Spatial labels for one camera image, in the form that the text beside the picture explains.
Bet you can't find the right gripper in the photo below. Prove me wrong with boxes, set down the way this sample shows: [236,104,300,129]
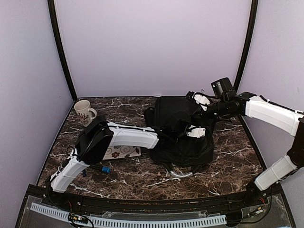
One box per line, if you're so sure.
[191,98,228,126]

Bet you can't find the black student backpack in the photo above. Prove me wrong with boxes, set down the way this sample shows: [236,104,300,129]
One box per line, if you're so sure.
[144,96,215,172]

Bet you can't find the black marker with blue cap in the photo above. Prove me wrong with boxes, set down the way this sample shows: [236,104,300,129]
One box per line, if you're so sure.
[90,165,111,173]

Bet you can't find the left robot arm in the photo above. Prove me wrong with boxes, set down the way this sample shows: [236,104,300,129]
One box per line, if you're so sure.
[46,116,177,207]

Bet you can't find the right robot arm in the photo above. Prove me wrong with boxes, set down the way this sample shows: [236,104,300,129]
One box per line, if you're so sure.
[186,91,304,206]

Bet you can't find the square floral ceramic plate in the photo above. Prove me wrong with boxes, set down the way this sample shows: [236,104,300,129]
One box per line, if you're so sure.
[103,146,142,161]

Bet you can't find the cream mug with plant print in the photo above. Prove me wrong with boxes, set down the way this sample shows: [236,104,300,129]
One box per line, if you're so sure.
[74,100,97,127]

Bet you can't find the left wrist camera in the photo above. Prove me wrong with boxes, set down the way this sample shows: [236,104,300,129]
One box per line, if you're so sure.
[170,112,191,132]

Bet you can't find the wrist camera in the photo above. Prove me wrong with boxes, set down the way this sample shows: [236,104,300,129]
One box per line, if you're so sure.
[211,77,236,100]
[170,112,191,132]

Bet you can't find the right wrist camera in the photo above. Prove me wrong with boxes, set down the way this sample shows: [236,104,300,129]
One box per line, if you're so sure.
[211,77,236,100]

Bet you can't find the clear plastic wrapped ring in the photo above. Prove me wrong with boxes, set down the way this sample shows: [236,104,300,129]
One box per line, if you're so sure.
[167,170,193,179]

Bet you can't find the white slotted cable duct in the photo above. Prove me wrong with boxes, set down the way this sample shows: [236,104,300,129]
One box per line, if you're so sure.
[30,203,227,228]

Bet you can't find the black front table rail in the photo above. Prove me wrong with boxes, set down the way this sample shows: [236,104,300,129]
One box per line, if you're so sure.
[28,177,283,216]

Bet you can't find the right black frame post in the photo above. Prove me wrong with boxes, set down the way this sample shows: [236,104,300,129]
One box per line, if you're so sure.
[233,0,258,91]

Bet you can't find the black frame post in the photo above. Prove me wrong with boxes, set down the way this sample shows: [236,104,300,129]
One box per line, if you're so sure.
[47,0,78,102]
[233,0,258,91]

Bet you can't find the left black frame post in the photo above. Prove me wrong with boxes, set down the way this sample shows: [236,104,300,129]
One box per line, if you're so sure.
[47,0,78,102]

